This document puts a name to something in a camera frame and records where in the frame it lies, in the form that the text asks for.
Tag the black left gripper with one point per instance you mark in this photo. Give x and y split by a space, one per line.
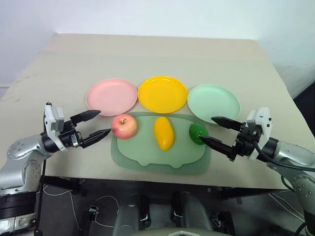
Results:
70 136

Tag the light green plate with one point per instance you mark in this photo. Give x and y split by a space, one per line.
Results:
213 103

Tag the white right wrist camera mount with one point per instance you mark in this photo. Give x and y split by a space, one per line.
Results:
261 127

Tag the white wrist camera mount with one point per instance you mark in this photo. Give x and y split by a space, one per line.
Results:
53 120
261 127

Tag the yellow plate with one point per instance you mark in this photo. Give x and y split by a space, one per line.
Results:
162 94

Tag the pink plate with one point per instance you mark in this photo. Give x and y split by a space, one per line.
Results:
111 97

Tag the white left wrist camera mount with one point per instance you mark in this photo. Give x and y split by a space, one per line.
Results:
53 120

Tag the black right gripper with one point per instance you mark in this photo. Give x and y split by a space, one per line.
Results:
246 141

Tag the green translucent tray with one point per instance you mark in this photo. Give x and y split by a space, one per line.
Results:
160 152

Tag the grey robot leg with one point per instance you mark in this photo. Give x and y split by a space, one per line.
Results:
194 214
128 214

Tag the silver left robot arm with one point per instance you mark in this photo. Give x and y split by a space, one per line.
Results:
17 162

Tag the green round fruit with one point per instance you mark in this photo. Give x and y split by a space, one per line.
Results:
195 134

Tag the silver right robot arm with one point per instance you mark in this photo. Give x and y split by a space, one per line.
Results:
289 157

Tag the red apple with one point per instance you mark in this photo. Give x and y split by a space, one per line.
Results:
124 126

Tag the yellow mango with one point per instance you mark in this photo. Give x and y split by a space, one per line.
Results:
163 134

